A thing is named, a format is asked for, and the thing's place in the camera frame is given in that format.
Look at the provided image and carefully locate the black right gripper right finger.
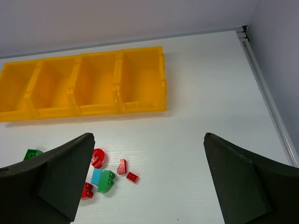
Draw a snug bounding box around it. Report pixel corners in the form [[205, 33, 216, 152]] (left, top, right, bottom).
[[204, 133, 299, 224]]

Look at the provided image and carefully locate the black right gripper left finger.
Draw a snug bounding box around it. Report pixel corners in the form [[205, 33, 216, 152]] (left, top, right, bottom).
[[0, 133, 95, 224]]

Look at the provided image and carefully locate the red square lego brick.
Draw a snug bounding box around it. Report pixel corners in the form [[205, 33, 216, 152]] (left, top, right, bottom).
[[81, 182, 93, 199]]

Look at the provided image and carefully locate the light blue lego brick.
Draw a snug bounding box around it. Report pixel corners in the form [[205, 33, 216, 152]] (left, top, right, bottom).
[[91, 168, 102, 185]]

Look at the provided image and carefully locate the red round lego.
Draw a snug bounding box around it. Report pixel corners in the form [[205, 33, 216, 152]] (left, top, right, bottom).
[[91, 148, 105, 168]]

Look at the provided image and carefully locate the green curved lego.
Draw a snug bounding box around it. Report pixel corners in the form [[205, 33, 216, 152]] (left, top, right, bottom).
[[97, 170, 115, 194]]

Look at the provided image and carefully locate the red sloped lego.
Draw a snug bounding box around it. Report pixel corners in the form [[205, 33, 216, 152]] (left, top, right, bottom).
[[117, 159, 127, 175]]

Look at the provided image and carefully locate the small red flat lego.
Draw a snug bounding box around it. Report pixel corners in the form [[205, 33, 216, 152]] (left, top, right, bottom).
[[126, 172, 139, 183]]

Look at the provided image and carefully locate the yellow bin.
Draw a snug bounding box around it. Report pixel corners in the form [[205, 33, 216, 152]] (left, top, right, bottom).
[[25, 56, 78, 119], [115, 46, 167, 114], [68, 51, 120, 116], [0, 60, 38, 122]]

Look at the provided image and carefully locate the yellow bin far left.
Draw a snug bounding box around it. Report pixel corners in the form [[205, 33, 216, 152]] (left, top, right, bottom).
[[0, 60, 38, 122]]

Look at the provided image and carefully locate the yellow bin far right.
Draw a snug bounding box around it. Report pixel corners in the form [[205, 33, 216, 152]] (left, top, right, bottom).
[[115, 46, 167, 114]]

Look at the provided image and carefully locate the aluminium frame rail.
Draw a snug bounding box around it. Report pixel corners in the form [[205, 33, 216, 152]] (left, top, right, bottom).
[[235, 26, 299, 168]]

